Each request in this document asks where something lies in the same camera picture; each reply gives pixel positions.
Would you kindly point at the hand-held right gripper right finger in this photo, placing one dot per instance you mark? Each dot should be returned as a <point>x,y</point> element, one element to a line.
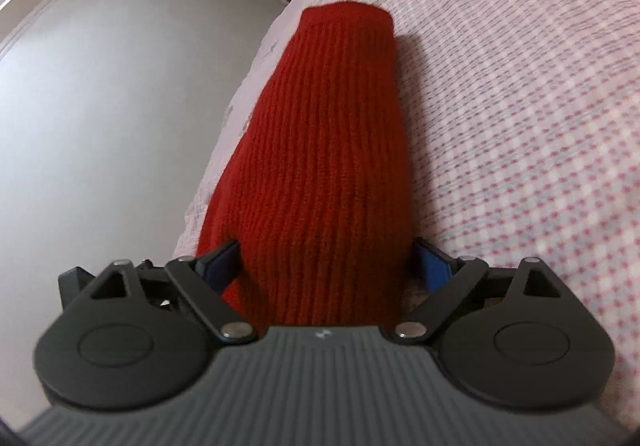
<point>431,262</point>

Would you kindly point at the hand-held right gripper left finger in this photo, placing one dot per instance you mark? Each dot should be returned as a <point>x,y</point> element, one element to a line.
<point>221,267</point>

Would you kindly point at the pink checked bed sheet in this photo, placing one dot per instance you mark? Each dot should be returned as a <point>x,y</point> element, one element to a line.
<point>525,126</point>

